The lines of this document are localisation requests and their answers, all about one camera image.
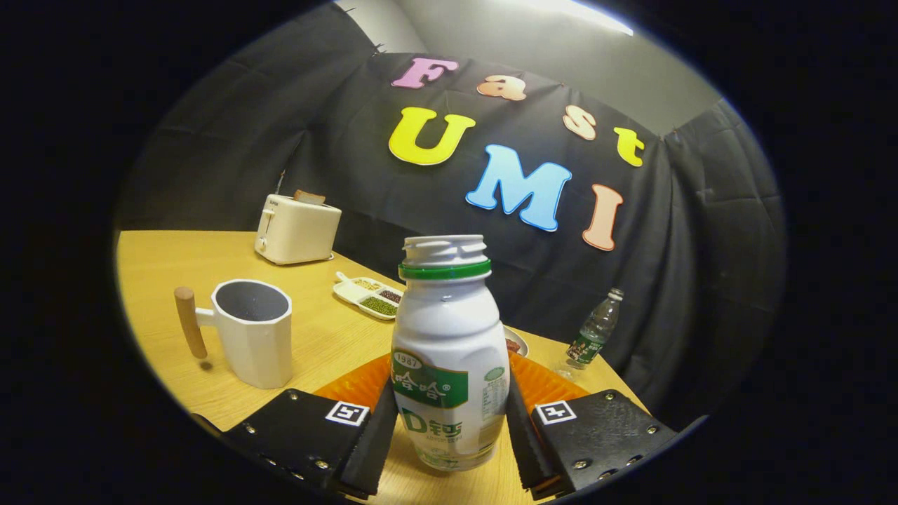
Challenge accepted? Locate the white juice bottle green label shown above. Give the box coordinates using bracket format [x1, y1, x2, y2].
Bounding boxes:
[390, 235, 511, 472]

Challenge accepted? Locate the cream toaster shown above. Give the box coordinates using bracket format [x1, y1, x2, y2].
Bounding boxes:
[254, 194, 342, 266]

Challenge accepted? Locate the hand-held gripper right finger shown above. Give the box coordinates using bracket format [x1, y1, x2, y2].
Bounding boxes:
[507, 351, 678, 500]

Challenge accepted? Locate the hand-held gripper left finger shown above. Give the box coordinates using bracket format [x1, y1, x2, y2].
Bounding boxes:
[221, 353, 399, 500]

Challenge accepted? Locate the white cup wooden handle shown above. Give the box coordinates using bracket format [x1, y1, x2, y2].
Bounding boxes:
[174, 279, 294, 390]

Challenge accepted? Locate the clear plastic water bottle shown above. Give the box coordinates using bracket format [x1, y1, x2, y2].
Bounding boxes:
[558, 288, 625, 382]

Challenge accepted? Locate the white divided bean dish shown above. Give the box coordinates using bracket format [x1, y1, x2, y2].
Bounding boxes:
[333, 271, 405, 321]

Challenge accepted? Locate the wooden table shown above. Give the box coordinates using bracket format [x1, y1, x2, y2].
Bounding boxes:
[116, 230, 650, 505]

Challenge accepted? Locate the black backdrop cloth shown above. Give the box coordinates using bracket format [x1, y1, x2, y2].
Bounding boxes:
[116, 4, 786, 422]

